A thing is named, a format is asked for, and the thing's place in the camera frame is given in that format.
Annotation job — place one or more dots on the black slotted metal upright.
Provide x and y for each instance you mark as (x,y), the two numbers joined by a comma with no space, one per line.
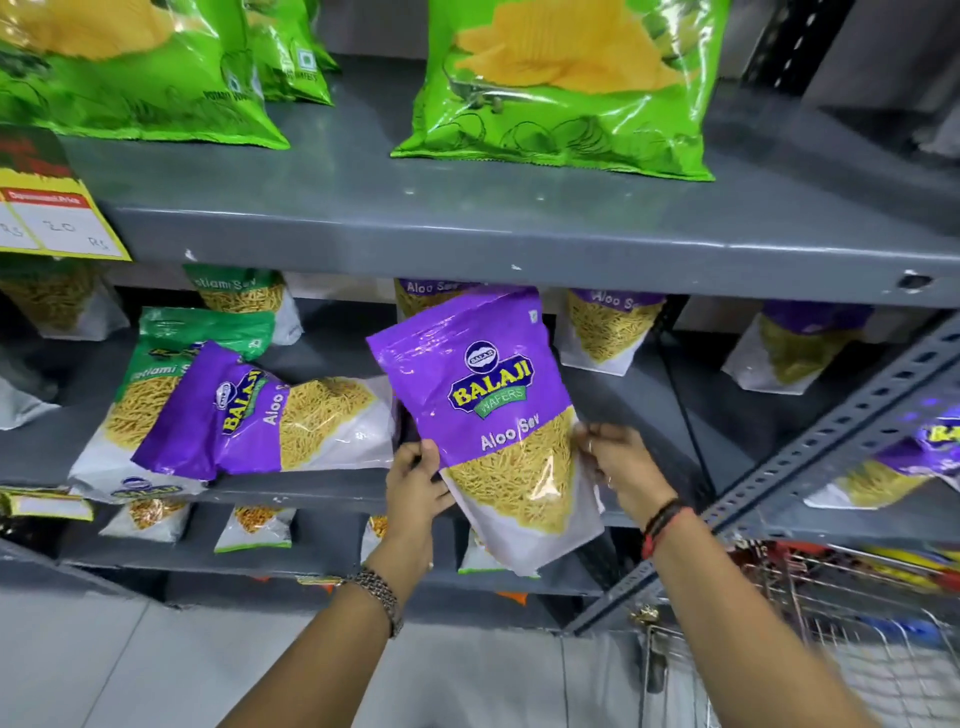
(795,41)

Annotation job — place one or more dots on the yellow shelf label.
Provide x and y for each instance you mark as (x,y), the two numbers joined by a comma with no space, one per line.
(45,504)

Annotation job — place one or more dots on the person's right fingers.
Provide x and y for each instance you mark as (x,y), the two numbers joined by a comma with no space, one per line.
(596,454)

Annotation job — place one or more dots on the purple snack packet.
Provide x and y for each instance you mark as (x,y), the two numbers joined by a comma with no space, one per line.
(607,330)
(225,420)
(424,294)
(892,469)
(480,390)
(795,349)

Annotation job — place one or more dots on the large green chips bag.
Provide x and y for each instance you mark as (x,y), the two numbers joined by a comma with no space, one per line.
(127,75)
(289,52)
(570,75)

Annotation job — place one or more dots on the person's right forearm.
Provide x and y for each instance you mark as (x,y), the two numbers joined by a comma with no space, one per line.
(742,637)

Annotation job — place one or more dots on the person's left forearm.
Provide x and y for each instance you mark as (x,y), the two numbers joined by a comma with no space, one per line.
(330,667)

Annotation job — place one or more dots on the colourful packets in cart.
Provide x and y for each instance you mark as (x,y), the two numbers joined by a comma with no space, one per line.
(892,566)

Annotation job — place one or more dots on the grey slotted metal post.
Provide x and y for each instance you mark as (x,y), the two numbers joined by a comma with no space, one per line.
(810,457)

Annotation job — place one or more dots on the person's left hand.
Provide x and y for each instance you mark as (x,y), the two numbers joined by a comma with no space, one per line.
(409,499)

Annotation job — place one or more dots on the yellow price tag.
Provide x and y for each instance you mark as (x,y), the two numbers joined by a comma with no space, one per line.
(52,217)

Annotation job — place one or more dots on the red black wrist thread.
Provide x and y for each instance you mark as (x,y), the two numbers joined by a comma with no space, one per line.
(664,525)

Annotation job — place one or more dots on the person's left thumb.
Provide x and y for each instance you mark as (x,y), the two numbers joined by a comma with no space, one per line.
(430,457)

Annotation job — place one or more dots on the white clear snack packet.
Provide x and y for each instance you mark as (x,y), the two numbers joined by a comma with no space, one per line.
(19,405)

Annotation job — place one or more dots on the grey metal shelf rack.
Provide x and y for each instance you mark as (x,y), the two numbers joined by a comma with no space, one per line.
(465,225)

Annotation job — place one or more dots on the small mixed snack packet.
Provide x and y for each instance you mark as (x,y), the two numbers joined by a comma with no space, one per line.
(255,527)
(375,536)
(146,519)
(480,559)

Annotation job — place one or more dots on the person's right hand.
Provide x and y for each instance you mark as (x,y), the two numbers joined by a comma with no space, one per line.
(630,469)

